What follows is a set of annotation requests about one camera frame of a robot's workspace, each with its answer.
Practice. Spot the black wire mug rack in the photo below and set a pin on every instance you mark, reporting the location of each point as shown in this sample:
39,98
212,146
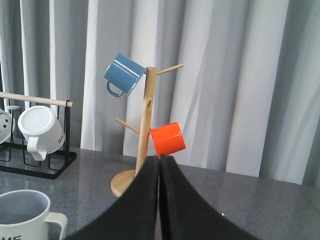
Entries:
14,157

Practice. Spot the grey pleated curtain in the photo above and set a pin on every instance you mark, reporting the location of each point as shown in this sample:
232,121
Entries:
247,99

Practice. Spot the white HOME ceramic mug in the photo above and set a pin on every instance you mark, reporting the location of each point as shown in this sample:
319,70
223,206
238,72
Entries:
25,215

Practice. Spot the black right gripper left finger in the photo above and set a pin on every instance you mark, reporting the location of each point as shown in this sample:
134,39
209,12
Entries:
133,215

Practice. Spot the white smiley face mug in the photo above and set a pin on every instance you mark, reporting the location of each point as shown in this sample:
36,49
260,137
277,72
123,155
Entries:
7,125

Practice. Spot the blue enamel mug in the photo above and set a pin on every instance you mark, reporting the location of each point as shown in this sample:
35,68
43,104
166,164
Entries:
123,73

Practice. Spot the white ribbed hanging mug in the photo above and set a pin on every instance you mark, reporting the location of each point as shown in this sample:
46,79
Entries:
42,130

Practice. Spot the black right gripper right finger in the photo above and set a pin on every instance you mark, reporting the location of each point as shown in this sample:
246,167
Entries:
185,215

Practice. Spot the orange enamel mug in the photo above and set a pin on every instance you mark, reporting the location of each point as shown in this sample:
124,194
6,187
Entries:
167,139

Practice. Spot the wooden mug tree stand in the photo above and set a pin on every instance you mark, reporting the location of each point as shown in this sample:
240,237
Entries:
122,180

